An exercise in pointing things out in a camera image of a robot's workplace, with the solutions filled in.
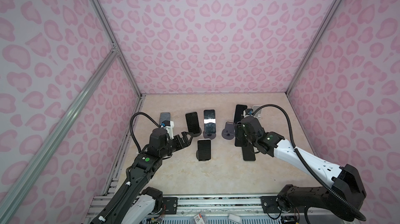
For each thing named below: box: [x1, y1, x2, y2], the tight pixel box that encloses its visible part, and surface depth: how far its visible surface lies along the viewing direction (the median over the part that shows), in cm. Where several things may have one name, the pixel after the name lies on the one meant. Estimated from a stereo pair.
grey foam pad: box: [159, 112, 171, 125], surface depth 106 cm
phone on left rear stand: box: [185, 112, 201, 134], surface depth 93 cm
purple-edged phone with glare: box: [203, 109, 217, 134], surface depth 94 cm
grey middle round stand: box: [203, 130, 217, 140], surface depth 100 cm
